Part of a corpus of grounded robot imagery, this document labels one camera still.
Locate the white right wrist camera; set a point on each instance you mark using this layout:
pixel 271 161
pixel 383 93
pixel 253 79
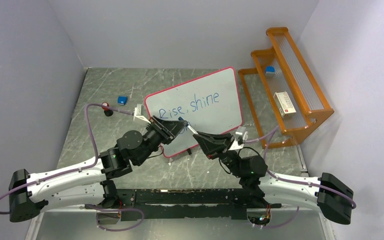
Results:
pixel 239 138

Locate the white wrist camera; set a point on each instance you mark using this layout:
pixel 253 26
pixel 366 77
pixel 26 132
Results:
pixel 138 116
pixel 239 138

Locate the blue eraser on table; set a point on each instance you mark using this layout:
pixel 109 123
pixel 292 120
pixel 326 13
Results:
pixel 122 100

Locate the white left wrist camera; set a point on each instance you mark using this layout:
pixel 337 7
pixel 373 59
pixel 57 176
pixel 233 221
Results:
pixel 138 116

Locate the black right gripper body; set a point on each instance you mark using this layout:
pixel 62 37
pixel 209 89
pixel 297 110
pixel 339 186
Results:
pixel 222 155

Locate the blue eraser on rack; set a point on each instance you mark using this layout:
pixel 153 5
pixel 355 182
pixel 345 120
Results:
pixel 269 71

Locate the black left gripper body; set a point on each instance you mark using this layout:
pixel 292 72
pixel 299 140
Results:
pixel 159 135

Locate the pink framed whiteboard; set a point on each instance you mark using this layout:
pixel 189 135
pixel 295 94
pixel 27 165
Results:
pixel 210 103

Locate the orange wooden tiered rack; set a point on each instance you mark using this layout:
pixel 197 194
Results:
pixel 292 75

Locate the white red small box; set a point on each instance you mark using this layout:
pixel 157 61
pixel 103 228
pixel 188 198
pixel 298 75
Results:
pixel 284 104

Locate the red capped black bottle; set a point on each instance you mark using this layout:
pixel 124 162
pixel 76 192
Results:
pixel 107 111

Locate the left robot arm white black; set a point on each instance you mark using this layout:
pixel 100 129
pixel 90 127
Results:
pixel 91 181

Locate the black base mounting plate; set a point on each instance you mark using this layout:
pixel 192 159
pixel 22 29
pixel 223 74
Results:
pixel 230 203

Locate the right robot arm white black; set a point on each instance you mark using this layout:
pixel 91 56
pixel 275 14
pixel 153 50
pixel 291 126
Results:
pixel 325 194

